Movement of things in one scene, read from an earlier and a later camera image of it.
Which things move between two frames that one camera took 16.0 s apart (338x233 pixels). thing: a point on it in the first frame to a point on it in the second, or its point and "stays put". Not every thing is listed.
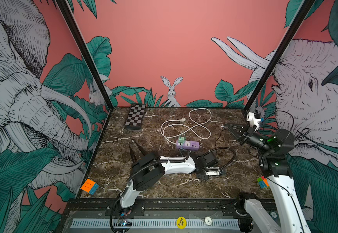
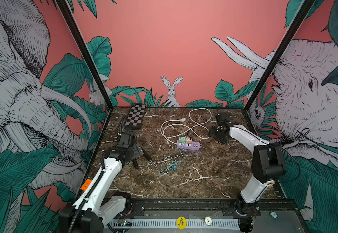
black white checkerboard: (135, 117) stays put
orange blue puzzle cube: (90, 186) stays put
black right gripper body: (251, 139) to (217, 134)
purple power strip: (188, 144) stays put
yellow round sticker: (181, 222) stays put
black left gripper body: (203, 175) to (136, 151)
